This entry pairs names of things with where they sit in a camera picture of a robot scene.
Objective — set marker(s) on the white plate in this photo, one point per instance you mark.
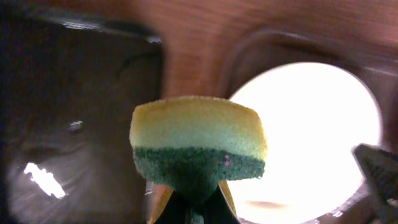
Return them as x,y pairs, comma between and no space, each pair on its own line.
313,115

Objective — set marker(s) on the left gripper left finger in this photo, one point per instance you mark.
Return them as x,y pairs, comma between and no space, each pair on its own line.
171,207

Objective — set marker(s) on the green yellow sponge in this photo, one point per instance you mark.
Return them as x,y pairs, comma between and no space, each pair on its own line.
192,143

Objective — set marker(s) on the black rectangular tray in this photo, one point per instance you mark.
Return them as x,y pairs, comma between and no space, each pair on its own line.
69,84

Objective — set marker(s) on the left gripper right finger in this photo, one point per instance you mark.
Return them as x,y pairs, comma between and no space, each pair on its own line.
379,167

